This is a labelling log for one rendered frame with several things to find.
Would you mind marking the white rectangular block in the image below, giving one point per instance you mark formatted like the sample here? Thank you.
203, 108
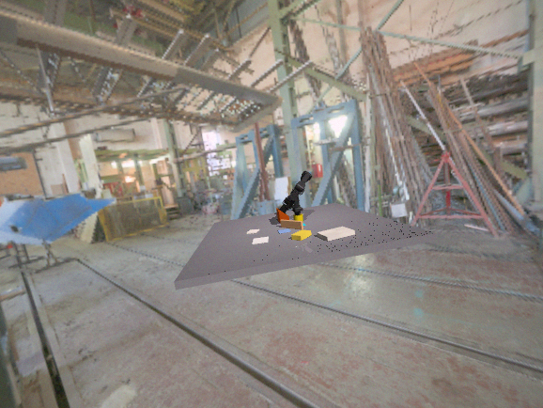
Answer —
335, 233

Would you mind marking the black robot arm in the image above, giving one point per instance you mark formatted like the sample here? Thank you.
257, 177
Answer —
298, 190

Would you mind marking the yellow rectangular block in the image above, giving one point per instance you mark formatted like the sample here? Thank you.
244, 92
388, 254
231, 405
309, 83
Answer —
301, 235

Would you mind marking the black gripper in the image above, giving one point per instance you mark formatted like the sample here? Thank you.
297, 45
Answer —
297, 208

